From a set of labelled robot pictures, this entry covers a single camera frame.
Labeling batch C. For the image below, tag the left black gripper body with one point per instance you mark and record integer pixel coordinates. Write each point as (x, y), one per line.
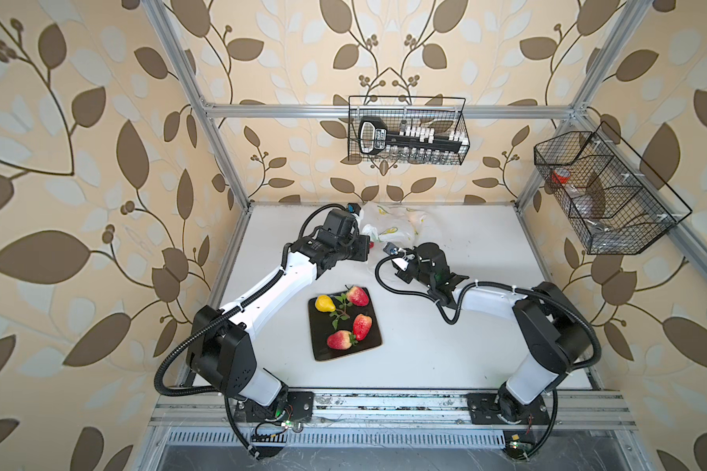
(355, 248)

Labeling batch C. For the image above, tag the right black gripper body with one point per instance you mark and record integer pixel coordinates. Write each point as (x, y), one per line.
(412, 272)

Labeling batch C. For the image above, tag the white plastic bag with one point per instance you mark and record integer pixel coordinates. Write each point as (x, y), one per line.
(397, 224)

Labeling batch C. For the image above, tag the red fake strawberry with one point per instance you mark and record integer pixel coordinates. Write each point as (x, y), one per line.
(361, 326)
(358, 296)
(342, 340)

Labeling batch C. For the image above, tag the yellow fake pear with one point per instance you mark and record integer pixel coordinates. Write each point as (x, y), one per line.
(325, 304)

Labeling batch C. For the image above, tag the green fake leaf sprig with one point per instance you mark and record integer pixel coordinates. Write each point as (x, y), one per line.
(340, 313)

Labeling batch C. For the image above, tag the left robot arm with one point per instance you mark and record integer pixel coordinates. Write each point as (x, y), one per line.
(220, 347)

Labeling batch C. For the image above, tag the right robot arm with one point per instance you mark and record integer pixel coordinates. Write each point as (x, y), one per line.
(559, 339)

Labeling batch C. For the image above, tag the black square plate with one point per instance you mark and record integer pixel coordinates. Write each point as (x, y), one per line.
(321, 328)

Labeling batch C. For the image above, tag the back wire basket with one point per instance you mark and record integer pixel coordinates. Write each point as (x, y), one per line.
(441, 113)

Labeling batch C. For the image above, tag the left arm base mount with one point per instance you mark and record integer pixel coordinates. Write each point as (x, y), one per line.
(265, 430)

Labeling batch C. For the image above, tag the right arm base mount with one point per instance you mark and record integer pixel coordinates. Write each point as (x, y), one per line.
(539, 417)

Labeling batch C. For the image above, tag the side wire basket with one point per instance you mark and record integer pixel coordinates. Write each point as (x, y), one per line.
(617, 202)

